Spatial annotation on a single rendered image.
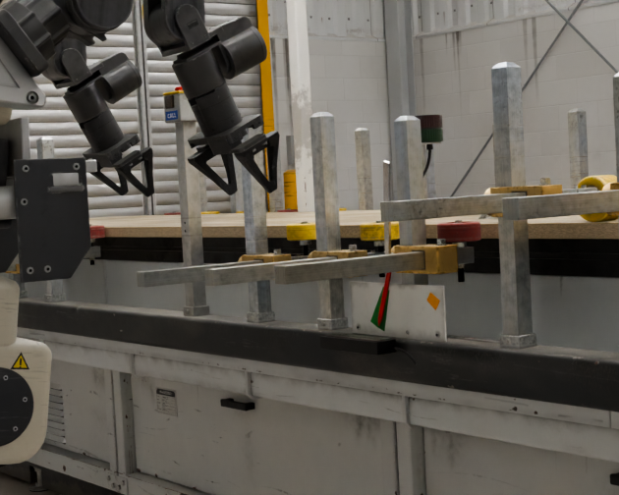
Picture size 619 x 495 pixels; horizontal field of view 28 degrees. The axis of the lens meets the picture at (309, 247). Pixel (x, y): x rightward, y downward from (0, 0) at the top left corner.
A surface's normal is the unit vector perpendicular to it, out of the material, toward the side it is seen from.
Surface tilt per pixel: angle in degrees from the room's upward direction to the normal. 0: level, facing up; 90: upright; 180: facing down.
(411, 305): 90
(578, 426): 90
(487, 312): 90
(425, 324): 90
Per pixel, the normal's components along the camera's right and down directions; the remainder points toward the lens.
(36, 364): 0.55, 0.01
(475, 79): -0.79, 0.07
